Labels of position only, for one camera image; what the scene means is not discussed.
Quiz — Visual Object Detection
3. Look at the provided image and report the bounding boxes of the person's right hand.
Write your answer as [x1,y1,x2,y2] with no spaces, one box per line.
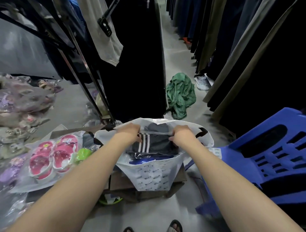
[168,125,199,149]

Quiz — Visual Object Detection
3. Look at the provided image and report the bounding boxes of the person's left hand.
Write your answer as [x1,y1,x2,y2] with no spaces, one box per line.
[114,123,143,146]

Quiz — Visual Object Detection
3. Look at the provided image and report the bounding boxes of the black striped garment packet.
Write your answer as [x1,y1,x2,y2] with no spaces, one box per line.
[127,133,180,155]

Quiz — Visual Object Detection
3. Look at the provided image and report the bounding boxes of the white printed plastic bag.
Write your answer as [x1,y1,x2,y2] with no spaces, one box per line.
[94,118,215,192]

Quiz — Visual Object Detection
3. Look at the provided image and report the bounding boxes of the person's right forearm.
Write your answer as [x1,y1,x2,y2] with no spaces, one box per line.
[185,140,304,232]

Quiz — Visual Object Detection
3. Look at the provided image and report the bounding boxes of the person's left forearm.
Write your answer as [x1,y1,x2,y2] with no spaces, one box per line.
[6,137,131,232]

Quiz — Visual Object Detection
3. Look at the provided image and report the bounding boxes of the dark grey garment packet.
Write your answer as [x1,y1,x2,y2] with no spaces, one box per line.
[143,123,171,134]

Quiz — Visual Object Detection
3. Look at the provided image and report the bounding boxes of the blue garment packet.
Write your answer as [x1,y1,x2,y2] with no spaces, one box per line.
[129,154,175,165]

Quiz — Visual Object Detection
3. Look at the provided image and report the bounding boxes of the white paper label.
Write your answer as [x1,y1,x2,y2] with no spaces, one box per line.
[208,147,222,160]

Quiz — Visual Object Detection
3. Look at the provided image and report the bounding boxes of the green crumpled cloth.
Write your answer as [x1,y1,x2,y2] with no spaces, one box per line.
[166,72,197,120]

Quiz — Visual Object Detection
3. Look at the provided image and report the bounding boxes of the brown cardboard box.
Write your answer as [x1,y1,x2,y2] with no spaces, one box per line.
[105,164,188,203]

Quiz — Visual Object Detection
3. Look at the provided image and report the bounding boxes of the lime green sandal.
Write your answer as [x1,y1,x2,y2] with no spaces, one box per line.
[75,148,93,164]

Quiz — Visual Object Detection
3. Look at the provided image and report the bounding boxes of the white sneaker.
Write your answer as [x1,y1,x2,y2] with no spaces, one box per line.
[194,75,212,91]

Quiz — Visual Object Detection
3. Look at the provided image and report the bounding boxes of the black hanging trousers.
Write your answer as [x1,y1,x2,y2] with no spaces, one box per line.
[99,0,167,122]

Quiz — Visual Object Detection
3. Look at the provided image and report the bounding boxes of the pink child sandal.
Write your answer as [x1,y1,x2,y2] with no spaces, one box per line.
[29,153,53,180]
[57,134,79,150]
[36,141,56,156]
[51,143,76,173]

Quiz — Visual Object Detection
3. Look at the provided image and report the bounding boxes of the green plastic item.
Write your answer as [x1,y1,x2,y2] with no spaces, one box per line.
[98,194,123,205]

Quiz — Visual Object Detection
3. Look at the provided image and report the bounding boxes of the metal clothes rack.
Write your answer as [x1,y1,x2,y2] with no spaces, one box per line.
[0,0,117,127]

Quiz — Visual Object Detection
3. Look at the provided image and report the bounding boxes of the beige hanging garment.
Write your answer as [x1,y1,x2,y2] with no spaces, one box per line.
[78,0,124,67]

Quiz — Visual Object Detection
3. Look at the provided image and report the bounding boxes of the blue plastic stool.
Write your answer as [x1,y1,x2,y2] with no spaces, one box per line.
[185,107,306,230]

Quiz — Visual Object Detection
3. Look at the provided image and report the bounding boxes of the row of hanging trousers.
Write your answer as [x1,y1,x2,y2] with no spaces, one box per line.
[166,0,306,138]

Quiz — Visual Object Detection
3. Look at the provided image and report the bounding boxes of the black clip hanger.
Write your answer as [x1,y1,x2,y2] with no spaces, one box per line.
[98,0,120,37]

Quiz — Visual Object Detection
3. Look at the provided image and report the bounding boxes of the pile of packaged sandals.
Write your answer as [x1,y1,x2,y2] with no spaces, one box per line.
[0,74,64,160]

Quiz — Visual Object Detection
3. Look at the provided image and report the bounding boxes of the clear plastic sandal bag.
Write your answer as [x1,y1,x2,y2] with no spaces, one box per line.
[10,130,96,194]

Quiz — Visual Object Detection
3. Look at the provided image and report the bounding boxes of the dark blue hanging clothes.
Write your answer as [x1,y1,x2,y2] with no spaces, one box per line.
[26,0,101,84]

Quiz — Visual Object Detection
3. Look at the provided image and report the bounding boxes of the purple packaged sandals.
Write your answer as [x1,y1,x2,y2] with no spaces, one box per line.
[0,153,29,192]

